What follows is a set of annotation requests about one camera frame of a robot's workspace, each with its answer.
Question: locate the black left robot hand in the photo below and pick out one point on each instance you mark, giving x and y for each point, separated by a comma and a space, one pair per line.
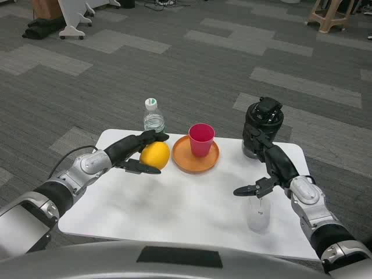
122, 149

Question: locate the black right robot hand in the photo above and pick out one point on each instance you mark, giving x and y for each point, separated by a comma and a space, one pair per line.
280, 164

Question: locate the yellow lemon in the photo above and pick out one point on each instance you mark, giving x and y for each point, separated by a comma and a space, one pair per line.
155, 154

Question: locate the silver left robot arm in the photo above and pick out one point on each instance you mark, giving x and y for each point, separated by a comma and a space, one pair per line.
58, 189

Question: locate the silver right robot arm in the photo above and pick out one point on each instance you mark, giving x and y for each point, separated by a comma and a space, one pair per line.
314, 203

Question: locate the clear plastic water bottle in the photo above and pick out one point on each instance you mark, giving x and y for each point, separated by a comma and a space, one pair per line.
153, 119

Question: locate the black cylindrical canister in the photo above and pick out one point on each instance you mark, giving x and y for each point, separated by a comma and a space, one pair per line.
263, 122

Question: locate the clear plastic cup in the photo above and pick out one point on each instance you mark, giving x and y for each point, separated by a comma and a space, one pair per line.
258, 218

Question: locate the orange round plate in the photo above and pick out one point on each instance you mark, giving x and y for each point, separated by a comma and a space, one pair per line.
181, 158

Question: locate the pink plastic cup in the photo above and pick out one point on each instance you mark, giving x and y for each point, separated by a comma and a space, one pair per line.
201, 143

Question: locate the silver robot chest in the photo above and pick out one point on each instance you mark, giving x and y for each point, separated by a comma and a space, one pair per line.
87, 261

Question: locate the brown wooden panel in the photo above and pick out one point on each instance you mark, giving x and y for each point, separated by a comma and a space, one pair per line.
46, 8

